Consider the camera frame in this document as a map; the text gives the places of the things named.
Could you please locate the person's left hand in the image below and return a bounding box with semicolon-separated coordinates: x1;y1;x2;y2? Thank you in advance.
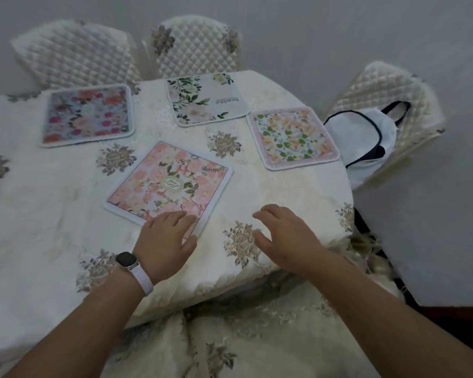
132;210;199;287

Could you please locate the person's right hand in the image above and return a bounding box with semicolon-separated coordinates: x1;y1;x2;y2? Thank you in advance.
252;204;328;277

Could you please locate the pink floral placemat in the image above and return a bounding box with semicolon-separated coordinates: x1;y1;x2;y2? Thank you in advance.
104;140;234;239

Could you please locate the green leaf peach floral placemat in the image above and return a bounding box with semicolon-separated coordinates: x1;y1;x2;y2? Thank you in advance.
246;106;341;171

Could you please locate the blue rose print placemat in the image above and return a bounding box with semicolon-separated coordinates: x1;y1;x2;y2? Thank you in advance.
39;83;136;149

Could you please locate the white placemat with green leaves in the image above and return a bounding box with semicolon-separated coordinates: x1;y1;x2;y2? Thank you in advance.
167;72;251;128

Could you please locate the person's left forearm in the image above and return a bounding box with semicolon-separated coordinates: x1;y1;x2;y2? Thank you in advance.
4;269;145;378

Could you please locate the person's right forearm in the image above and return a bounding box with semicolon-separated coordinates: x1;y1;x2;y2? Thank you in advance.
305;251;473;378

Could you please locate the table with cream tablecloth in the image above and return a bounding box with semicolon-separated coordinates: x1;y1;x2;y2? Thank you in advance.
0;70;355;363

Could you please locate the smartwatch with white band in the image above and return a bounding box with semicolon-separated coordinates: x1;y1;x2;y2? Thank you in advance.
115;251;155;298

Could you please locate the heap of small floor items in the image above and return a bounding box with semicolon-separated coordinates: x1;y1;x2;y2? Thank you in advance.
351;228;398;286

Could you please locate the white bag with dark trim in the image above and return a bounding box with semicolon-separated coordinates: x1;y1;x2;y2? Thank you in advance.
323;100;413;190

